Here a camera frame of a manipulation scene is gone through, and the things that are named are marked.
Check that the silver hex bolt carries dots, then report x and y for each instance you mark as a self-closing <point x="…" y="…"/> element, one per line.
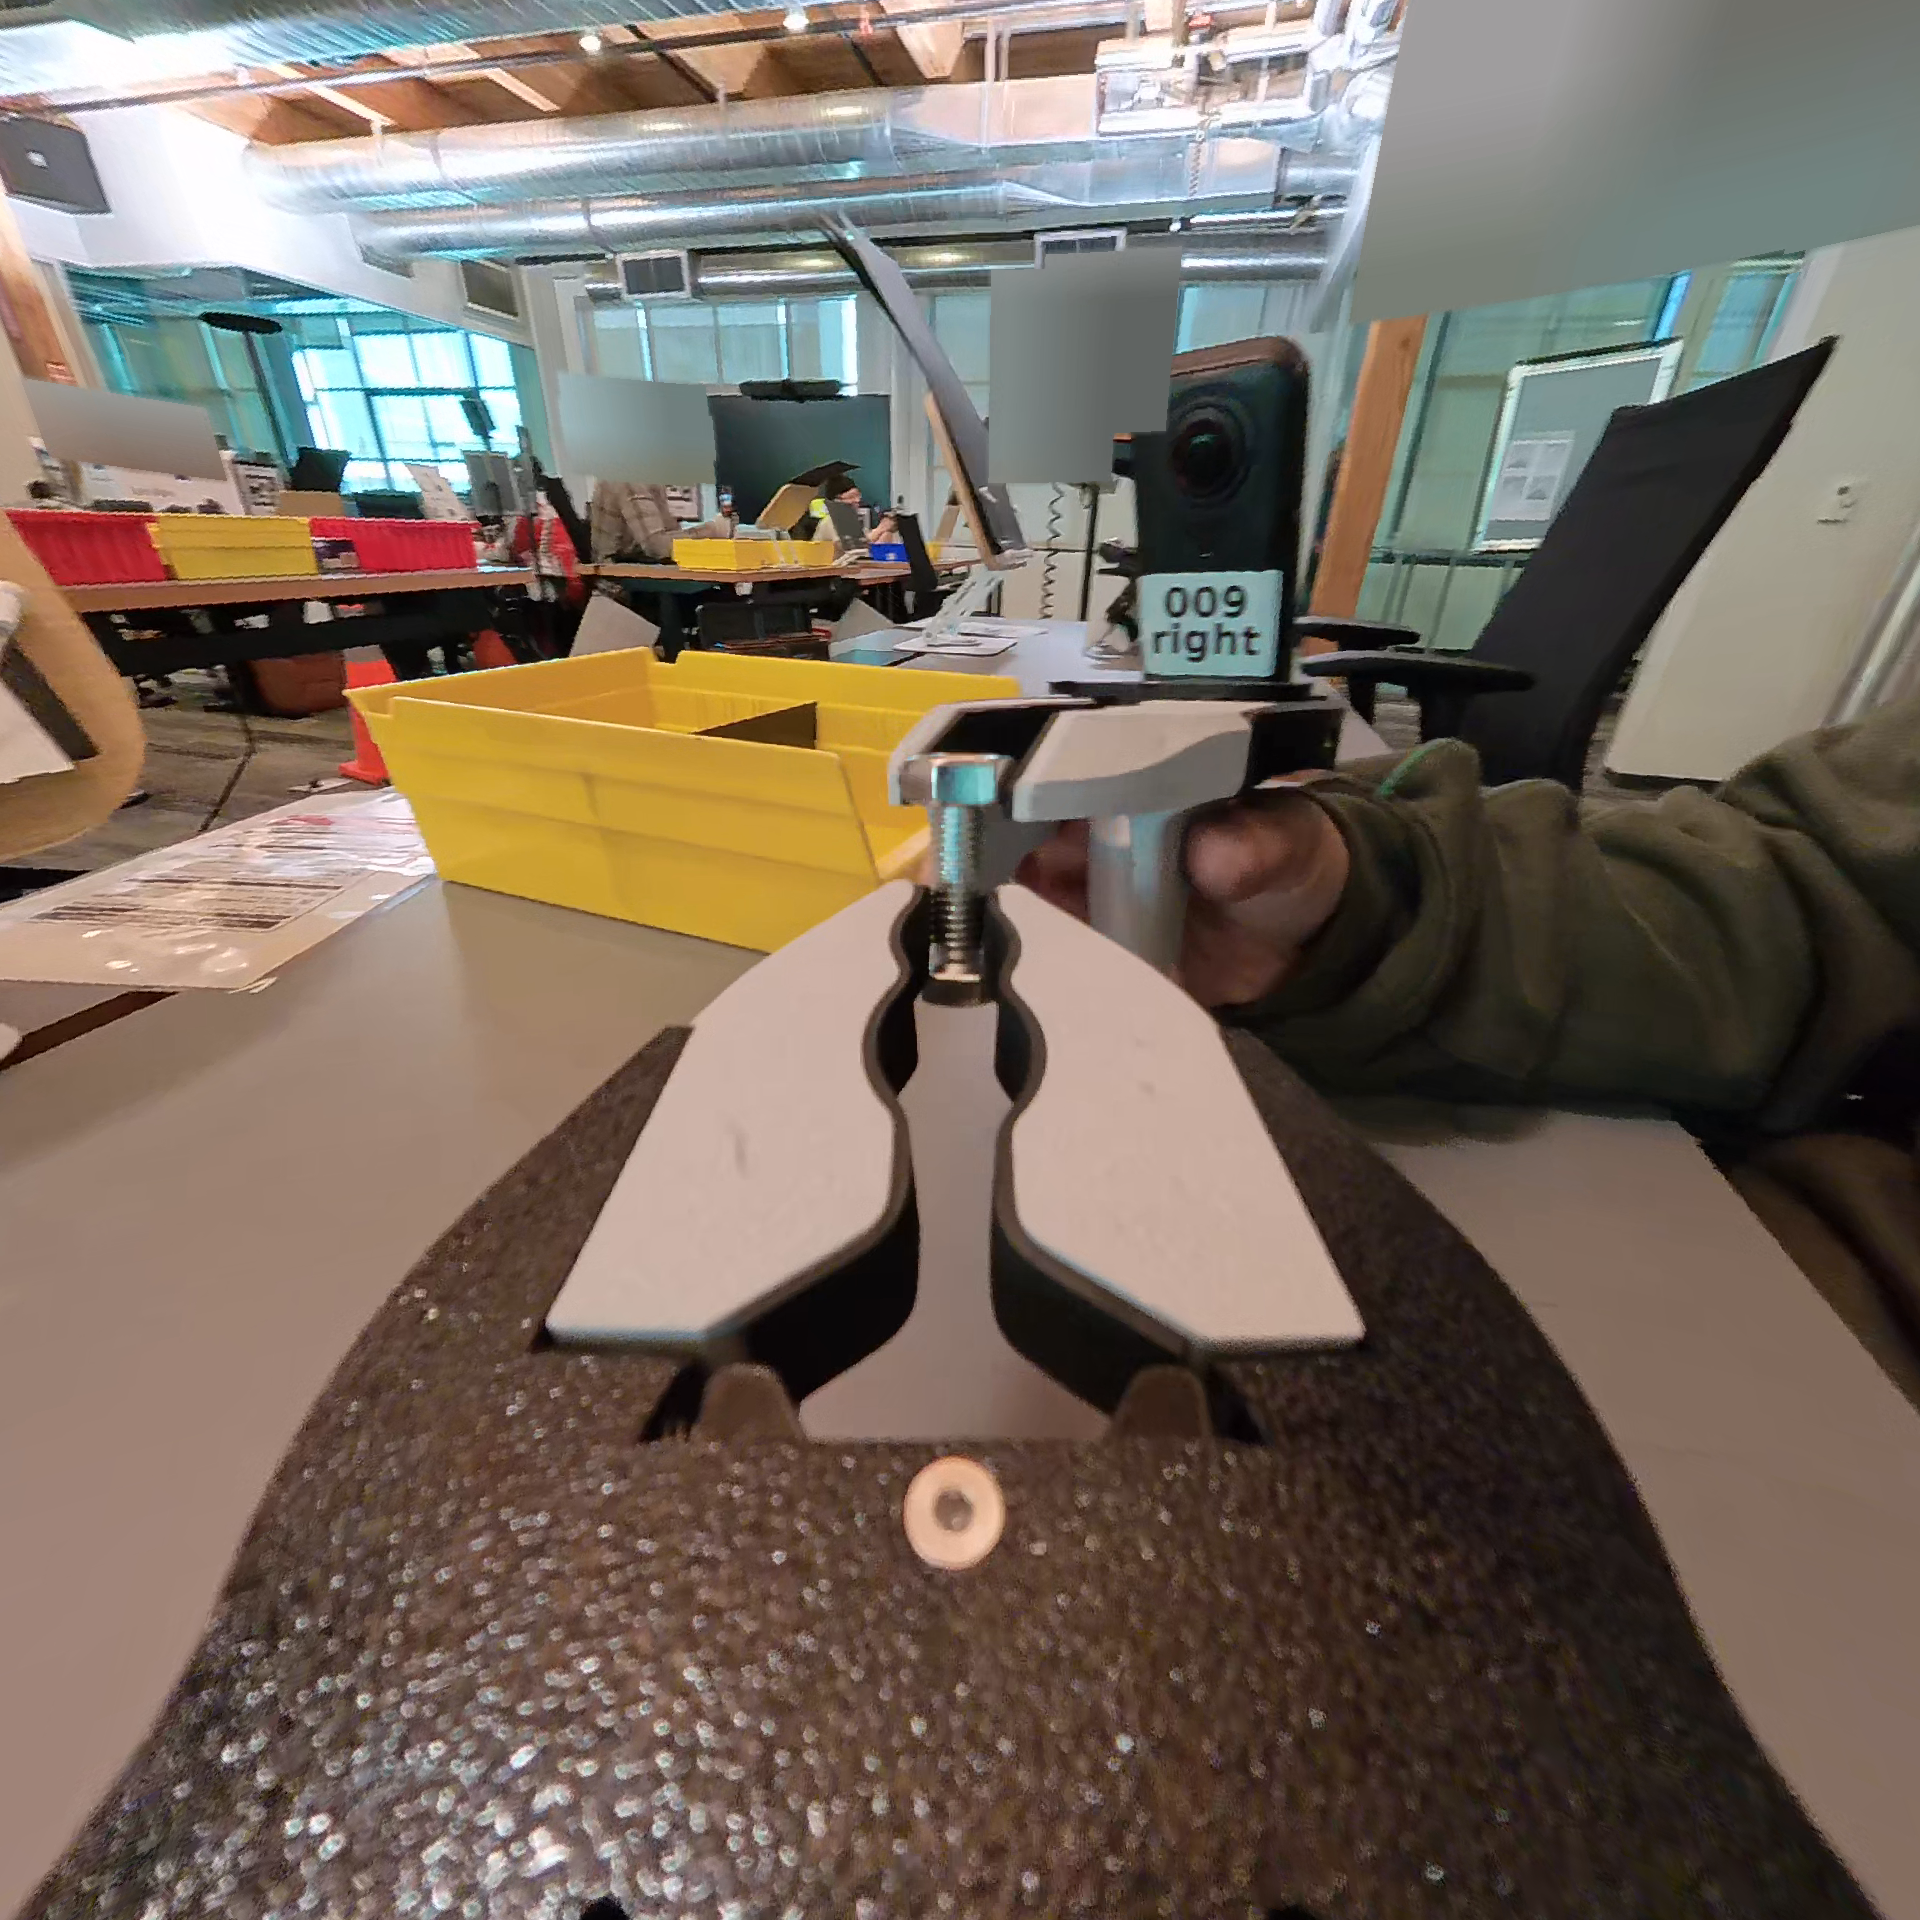
<point x="960" y="900"/>

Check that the person's dark olive clothing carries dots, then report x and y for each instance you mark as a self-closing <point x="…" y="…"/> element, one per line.
<point x="1861" y="1230"/>

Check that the grey desk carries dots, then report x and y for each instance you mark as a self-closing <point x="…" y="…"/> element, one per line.
<point x="301" y="1140"/>

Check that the black display screen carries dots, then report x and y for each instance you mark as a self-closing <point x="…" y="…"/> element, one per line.
<point x="794" y="451"/>

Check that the low yellow parts bin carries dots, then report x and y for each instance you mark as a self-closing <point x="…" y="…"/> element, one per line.
<point x="751" y="555"/>

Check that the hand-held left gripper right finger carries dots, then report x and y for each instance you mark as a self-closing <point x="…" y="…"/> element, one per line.
<point x="1170" y="1185"/>

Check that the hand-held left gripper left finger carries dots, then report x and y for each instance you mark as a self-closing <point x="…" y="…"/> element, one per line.
<point x="751" y="1171"/>

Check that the black-backed document stand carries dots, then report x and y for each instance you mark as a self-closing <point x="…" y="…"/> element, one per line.
<point x="969" y="481"/>

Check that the long wooden work table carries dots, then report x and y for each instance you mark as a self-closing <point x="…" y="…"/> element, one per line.
<point x="301" y="591"/>

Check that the long red storage bin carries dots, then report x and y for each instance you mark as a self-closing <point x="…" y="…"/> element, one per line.
<point x="398" y="549"/>

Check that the laminated printed sheet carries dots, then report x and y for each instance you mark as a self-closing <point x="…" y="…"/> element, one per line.
<point x="194" y="900"/>

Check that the yellow plastic bin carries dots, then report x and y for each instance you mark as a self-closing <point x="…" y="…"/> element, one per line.
<point x="601" y="824"/>

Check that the wooden document holder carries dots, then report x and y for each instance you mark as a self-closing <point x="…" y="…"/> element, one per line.
<point x="61" y="818"/>

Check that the silver hex nut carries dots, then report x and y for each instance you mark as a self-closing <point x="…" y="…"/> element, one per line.
<point x="960" y="783"/>

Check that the wooden post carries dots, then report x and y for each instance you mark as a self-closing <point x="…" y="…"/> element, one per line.
<point x="1373" y="481"/>

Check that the black bin divider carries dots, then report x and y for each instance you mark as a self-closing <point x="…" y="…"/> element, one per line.
<point x="772" y="728"/>

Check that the person's right forearm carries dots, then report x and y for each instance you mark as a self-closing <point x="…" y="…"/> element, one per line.
<point x="1574" y="931"/>

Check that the orange traffic cone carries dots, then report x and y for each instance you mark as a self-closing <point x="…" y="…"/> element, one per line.
<point x="369" y="734"/>

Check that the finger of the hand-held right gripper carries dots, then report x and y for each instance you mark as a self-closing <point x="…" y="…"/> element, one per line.
<point x="922" y="751"/>
<point x="1140" y="759"/>

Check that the grey notice board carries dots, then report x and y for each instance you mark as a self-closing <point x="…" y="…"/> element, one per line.
<point x="1574" y="451"/>

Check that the short red storage bin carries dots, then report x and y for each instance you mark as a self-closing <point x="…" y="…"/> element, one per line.
<point x="82" y="549"/>

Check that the person's right hand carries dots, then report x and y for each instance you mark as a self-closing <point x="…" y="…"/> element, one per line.
<point x="1261" y="884"/>

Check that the black office chair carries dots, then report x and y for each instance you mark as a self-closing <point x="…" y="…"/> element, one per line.
<point x="1635" y="600"/>

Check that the small yellow storage bin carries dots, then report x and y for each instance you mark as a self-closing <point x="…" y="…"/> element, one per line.
<point x="233" y="549"/>

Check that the black wall speaker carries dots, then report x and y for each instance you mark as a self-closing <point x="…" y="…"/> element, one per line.
<point x="57" y="163"/>

